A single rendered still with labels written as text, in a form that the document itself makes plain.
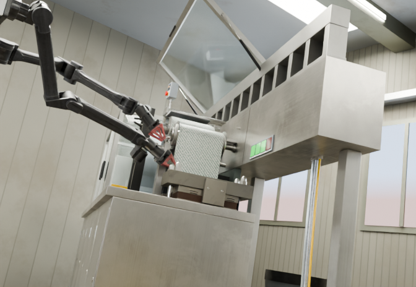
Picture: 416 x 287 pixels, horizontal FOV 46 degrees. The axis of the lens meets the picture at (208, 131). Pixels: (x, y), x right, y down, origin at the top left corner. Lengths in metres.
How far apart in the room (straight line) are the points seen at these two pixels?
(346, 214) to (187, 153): 0.92
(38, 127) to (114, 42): 1.32
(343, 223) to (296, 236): 3.35
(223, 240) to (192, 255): 0.15
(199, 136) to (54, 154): 2.91
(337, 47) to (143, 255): 1.12
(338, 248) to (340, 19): 0.83
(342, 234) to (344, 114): 0.42
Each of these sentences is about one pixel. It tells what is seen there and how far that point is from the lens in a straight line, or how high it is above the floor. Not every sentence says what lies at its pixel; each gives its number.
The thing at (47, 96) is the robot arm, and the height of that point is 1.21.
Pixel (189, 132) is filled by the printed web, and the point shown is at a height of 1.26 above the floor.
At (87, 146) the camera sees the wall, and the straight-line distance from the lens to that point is 5.30.
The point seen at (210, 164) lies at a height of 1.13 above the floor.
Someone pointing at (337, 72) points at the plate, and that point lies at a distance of 1.81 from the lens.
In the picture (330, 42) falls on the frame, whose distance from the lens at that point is 1.86.
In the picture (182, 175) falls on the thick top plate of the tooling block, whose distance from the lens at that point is 2.18.
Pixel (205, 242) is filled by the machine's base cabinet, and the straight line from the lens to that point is 2.12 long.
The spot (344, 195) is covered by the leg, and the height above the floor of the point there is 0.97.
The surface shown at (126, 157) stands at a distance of 3.40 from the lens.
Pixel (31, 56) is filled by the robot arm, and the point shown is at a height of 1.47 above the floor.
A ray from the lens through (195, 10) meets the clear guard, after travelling 2.70.
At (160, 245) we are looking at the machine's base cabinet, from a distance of 2.08.
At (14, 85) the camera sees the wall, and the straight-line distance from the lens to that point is 5.13.
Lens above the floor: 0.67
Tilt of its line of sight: 15 degrees up
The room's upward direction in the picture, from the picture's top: 10 degrees clockwise
